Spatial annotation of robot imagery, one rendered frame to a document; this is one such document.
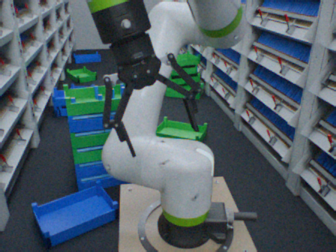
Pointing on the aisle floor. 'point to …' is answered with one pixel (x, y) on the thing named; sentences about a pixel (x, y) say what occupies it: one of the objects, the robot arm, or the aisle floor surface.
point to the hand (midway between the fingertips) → (163, 136)
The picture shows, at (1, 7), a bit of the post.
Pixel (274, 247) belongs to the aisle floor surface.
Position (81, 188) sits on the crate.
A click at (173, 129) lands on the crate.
